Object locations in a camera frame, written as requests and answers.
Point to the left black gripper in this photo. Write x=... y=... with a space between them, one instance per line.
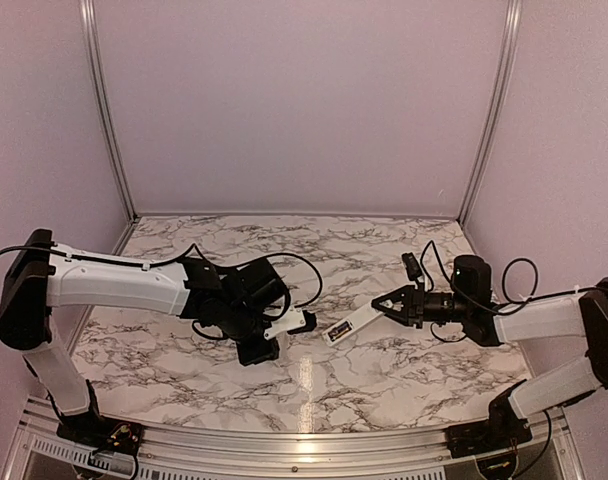
x=251 y=355

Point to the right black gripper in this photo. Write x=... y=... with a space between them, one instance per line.
x=414 y=296

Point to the white remote control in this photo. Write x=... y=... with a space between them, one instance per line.
x=359 y=319

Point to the black battery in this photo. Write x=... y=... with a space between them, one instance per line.
x=333 y=339

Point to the green gold battery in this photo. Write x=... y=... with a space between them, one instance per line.
x=340 y=330

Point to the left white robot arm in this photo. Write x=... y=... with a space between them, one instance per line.
x=250 y=306

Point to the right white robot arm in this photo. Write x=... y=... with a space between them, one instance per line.
x=582 y=312

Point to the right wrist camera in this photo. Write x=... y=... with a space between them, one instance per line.
x=413 y=268

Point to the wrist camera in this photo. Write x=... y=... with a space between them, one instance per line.
x=293 y=322
x=413 y=268

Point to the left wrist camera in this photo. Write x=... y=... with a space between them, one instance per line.
x=293 y=322

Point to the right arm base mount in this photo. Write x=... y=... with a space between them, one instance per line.
x=502 y=429

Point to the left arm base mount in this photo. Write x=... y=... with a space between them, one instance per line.
x=104 y=434

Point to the front aluminium rail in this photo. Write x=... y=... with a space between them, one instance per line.
x=172 y=452

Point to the right aluminium frame post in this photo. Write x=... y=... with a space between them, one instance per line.
x=505 y=65

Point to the aluminium frame post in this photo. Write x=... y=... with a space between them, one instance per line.
x=91 y=35
x=505 y=65

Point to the left aluminium frame post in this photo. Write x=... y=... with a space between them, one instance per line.
x=91 y=35

